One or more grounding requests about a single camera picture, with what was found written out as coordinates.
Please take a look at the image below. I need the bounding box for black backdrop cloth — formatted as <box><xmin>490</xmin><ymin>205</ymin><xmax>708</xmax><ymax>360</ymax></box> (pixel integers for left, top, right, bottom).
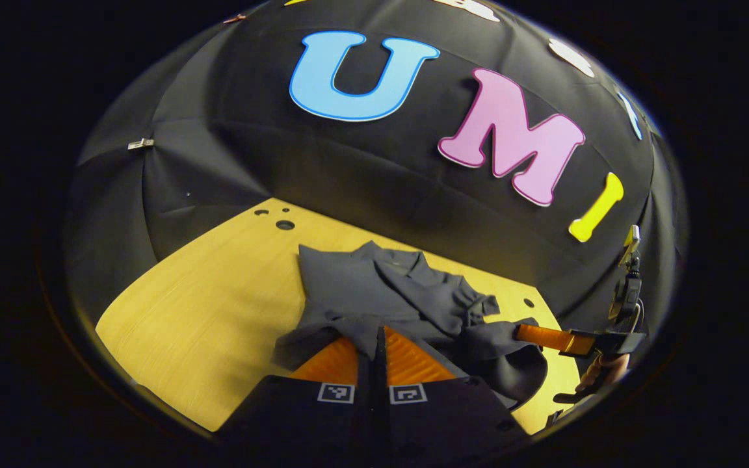
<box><xmin>62</xmin><ymin>0</ymin><xmax>689</xmax><ymax>365</ymax></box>

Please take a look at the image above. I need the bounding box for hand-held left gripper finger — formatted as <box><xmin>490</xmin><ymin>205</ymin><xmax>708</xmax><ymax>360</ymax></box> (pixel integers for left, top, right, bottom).
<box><xmin>218</xmin><ymin>330</ymin><xmax>377</xmax><ymax>468</ymax></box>
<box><xmin>376</xmin><ymin>326</ymin><xmax>532</xmax><ymax>468</ymax></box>

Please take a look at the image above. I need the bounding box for dark grey shirt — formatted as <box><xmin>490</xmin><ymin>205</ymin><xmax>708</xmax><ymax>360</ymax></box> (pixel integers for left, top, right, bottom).
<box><xmin>272</xmin><ymin>240</ymin><xmax>549</xmax><ymax>410</ymax></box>

